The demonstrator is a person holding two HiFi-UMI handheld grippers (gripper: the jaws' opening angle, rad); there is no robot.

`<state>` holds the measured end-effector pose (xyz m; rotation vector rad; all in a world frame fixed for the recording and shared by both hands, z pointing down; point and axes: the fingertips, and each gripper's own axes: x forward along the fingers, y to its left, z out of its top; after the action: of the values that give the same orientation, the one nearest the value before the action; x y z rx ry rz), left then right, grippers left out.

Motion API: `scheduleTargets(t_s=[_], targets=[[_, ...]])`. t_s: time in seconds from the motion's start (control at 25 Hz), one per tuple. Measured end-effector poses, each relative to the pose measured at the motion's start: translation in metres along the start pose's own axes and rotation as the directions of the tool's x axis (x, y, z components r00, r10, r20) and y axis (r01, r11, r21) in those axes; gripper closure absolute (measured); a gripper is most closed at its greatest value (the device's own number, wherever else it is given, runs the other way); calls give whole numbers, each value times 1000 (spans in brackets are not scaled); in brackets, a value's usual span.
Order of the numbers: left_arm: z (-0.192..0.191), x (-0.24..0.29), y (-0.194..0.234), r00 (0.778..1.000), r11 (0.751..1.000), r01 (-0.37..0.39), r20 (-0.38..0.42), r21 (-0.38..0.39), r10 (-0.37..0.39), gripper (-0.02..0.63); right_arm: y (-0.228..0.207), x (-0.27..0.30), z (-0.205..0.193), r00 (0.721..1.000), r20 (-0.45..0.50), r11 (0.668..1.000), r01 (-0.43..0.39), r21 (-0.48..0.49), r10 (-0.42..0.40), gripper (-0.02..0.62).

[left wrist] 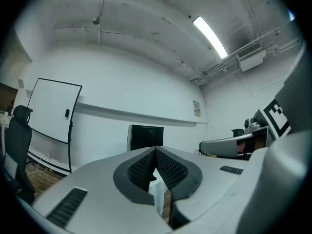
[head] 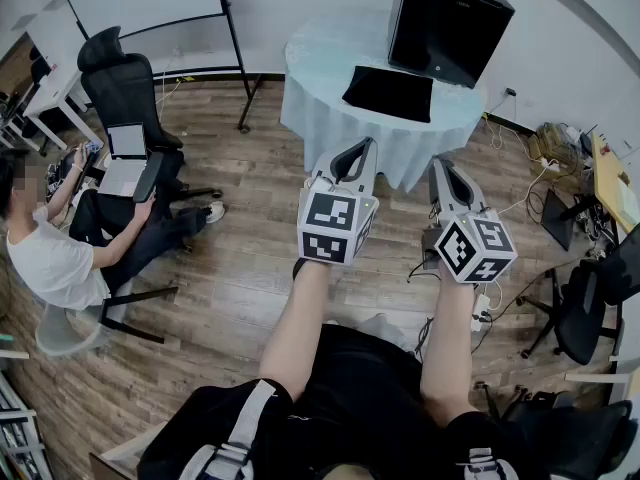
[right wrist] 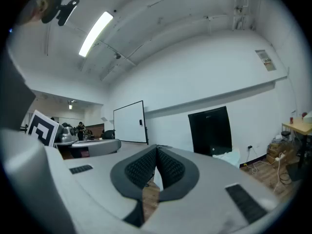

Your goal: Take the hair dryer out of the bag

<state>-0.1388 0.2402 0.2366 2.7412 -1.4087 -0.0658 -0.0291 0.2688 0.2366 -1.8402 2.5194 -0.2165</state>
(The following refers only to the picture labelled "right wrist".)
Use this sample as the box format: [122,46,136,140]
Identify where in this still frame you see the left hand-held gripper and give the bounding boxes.
[27,110,122,157]

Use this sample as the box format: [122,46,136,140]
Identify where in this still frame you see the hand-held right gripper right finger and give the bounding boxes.
[142,145,279,234]

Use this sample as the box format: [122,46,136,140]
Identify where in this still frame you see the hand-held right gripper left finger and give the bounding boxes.
[45,145,157,234]

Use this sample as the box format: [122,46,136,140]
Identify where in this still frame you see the black plastic clip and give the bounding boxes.
[55,0,80,27]

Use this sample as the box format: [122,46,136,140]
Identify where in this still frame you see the black office chair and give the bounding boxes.
[101,129,116,140]

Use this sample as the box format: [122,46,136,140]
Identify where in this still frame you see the whiteboard on black stand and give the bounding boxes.
[113,100,149,145]

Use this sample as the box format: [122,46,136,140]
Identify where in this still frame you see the black mini fridge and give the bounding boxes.
[187,105,233,157]

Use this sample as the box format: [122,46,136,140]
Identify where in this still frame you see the brown cardboard box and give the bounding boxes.
[266,142,290,164]

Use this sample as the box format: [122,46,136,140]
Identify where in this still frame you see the black waste bin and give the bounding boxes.
[285,163,305,182]

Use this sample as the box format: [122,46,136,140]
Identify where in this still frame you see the person's grey top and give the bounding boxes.
[0,46,37,131]

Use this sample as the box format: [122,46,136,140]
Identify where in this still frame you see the ceiling tube light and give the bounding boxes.
[78,11,115,58]

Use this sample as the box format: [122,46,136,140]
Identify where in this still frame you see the wooden desk with black legs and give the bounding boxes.
[281,117,312,170]

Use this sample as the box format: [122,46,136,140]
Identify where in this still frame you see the person's head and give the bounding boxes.
[18,0,51,25]

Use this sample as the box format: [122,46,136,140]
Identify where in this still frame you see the white cable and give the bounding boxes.
[273,152,287,194]

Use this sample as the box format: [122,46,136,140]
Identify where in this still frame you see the paper wall notice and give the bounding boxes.
[254,49,277,72]

